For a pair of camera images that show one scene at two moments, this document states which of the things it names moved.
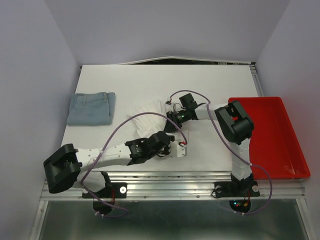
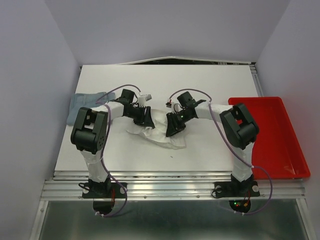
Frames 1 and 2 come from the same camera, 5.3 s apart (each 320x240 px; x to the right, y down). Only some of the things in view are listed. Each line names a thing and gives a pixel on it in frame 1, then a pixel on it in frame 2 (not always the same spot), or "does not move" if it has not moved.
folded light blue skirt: x=91 y=109 does not move
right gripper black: x=170 y=127 does not move
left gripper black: x=167 y=151 -> x=145 y=119
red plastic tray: x=275 y=144 does not move
